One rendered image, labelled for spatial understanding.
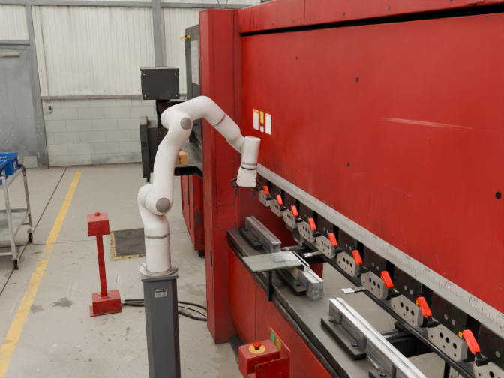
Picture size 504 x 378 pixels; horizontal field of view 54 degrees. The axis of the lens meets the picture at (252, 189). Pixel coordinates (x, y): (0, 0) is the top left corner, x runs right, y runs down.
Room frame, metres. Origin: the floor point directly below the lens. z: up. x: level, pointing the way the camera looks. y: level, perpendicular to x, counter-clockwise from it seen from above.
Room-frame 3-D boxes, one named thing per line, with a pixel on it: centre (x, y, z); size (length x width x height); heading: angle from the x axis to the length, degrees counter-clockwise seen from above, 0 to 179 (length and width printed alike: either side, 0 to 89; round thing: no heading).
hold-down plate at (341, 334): (1.86, -0.38, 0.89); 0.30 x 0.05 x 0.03; 19
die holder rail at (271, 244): (2.97, -0.07, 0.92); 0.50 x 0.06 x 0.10; 19
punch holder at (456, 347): (1.33, -0.62, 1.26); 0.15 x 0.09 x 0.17; 19
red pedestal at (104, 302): (3.70, 1.21, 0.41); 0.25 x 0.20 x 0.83; 109
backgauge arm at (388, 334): (2.00, -0.79, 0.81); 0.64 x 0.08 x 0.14; 109
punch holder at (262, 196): (2.85, -0.10, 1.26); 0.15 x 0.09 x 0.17; 19
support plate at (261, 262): (2.40, -0.10, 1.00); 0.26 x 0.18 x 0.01; 109
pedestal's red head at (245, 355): (1.89, -0.05, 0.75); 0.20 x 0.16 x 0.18; 22
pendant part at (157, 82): (3.48, 0.64, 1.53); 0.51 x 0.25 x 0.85; 11
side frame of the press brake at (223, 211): (3.43, -0.09, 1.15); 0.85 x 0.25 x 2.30; 109
